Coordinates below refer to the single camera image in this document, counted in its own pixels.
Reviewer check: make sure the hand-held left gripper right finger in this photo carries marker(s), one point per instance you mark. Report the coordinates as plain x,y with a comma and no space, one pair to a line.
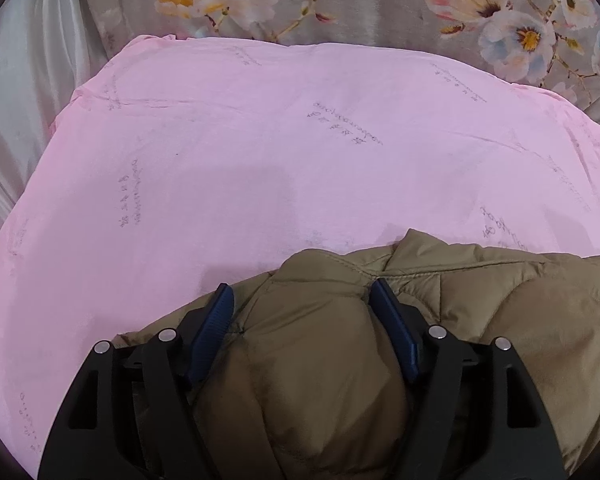
392,325

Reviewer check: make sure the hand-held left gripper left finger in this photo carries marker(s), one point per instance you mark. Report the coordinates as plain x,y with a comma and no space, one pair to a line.
212,327

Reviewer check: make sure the olive quilted jacket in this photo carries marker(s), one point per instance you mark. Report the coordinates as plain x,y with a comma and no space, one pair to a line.
330,385

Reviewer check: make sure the pink bed sheet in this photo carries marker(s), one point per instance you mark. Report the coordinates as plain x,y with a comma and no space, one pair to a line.
230,170

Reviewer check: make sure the white satin curtain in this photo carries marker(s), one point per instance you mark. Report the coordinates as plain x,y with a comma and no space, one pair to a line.
25,70

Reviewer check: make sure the grey floral curtain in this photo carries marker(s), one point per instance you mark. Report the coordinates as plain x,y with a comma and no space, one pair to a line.
370,5

